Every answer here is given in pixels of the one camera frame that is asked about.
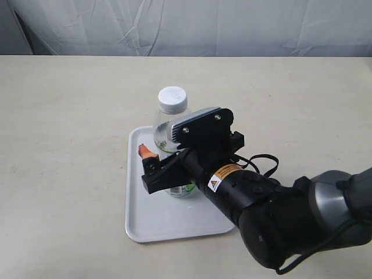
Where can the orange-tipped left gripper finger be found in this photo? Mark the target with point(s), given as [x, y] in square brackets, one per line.
[150, 160]

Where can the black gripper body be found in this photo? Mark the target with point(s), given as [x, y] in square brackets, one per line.
[204, 167]

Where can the clear plastic drink bottle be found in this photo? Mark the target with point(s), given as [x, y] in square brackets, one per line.
[173, 103]

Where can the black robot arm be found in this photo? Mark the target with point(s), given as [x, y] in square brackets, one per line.
[280, 226]

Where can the white rectangular plastic tray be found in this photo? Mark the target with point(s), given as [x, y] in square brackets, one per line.
[159, 216]

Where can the white wrinkled backdrop cloth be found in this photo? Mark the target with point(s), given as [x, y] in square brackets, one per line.
[187, 28]

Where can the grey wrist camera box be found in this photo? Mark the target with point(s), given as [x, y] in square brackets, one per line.
[206, 128]

